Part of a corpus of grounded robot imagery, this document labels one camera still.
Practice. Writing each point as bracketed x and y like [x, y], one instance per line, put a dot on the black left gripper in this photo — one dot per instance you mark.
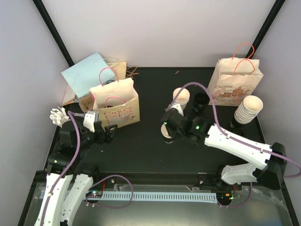
[108, 137]

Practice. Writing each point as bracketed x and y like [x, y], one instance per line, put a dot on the black sleeved paper cup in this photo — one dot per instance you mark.
[166, 137]

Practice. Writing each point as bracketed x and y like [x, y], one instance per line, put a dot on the small stack paper cups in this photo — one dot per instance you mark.
[182, 98]

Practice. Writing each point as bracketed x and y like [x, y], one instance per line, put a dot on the cream paper bag pink sides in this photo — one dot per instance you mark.
[116, 102]

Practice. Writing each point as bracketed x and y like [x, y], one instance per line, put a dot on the black lid stack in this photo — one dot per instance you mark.
[200, 101]

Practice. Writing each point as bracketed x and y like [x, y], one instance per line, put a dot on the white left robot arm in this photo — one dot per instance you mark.
[68, 179]

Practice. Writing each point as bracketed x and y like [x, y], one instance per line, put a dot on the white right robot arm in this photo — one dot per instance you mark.
[265, 164]

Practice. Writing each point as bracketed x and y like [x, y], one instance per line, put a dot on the stacked pulp cup carriers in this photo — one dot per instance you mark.
[86, 103]

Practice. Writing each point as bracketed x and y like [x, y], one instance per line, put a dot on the patterned flat paper bag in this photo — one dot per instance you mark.
[69, 97]

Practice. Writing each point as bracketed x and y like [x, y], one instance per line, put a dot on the light blue paper bag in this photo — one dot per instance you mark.
[90, 72]

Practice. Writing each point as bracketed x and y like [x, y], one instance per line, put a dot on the brown kraft paper bag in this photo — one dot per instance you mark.
[121, 68]

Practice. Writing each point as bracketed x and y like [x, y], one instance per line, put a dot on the Cream Bear printed paper bag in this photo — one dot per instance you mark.
[234, 78]

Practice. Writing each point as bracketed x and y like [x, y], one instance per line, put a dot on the tall stack paper cups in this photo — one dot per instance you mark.
[247, 111]

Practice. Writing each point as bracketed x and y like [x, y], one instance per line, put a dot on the light blue slotted cable duct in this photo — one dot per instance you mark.
[151, 196]

